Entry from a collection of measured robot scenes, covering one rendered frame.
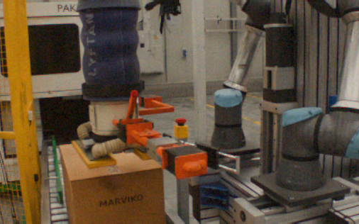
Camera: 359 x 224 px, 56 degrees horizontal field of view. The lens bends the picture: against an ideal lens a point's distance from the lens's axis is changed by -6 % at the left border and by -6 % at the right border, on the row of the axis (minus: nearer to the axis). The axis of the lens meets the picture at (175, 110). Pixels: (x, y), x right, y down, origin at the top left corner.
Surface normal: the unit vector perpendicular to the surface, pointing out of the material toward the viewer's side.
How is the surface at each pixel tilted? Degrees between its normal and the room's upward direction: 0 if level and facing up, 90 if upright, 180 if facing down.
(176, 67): 90
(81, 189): 90
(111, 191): 90
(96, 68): 74
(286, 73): 90
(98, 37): 69
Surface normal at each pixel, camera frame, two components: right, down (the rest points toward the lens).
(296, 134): -0.66, 0.15
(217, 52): 0.32, 0.15
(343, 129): -0.62, -0.22
